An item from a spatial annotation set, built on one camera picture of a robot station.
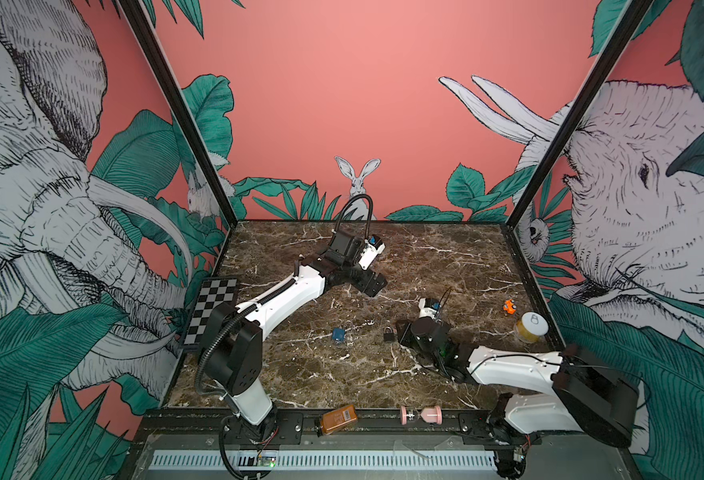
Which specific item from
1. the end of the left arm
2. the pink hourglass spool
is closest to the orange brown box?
the pink hourglass spool

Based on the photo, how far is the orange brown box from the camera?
0.73m

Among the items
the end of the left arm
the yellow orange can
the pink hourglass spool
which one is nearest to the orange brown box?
the pink hourglass spool

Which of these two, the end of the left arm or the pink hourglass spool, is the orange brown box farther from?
the end of the left arm

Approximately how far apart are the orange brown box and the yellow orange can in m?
0.56

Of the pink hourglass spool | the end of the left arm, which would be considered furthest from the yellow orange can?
the end of the left arm

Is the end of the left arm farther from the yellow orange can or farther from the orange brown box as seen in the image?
the yellow orange can

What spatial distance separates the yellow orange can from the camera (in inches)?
34.6
